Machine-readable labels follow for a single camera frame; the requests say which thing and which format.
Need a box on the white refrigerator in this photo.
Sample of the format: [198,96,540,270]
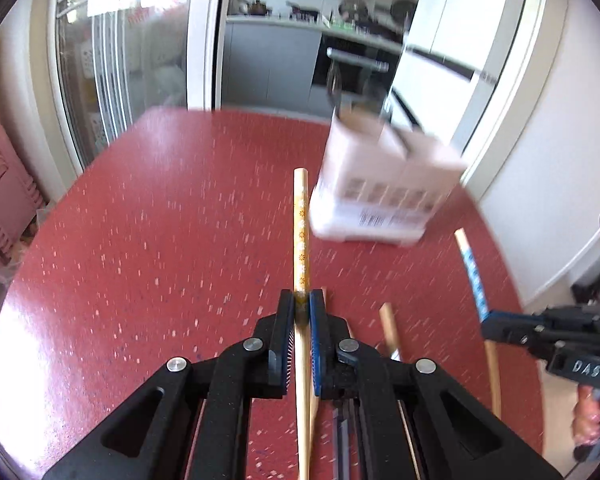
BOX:
[387,0,533,161]

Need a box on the grey kitchen cabinet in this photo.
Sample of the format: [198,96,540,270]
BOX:
[222,15,326,111]

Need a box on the pink and white utensil holder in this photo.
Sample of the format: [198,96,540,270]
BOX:
[312,110,468,248]

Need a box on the yellow flower patterned chopstick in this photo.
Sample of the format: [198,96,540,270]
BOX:
[293,167,315,480]

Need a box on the blue patterned chopstick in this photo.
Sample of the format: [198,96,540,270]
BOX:
[454,229,503,421]

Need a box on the stack of pink stools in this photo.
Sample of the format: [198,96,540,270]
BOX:
[0,115,47,271]

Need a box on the light wooden chopstick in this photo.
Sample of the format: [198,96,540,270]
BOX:
[379,302,423,480]

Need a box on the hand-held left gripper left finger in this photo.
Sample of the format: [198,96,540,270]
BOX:
[42,289,297,480]

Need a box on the person's right hand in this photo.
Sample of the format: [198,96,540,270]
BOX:
[572,391,600,446]

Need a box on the glass sliding door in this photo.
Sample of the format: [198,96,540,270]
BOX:
[55,0,193,163]

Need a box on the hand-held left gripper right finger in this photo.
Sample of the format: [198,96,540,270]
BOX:
[309,290,563,480]

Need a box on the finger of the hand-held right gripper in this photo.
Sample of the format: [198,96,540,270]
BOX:
[485,307,593,331]
[481,324,566,361]

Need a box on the black built-in oven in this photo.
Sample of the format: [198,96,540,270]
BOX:
[312,34,406,111]

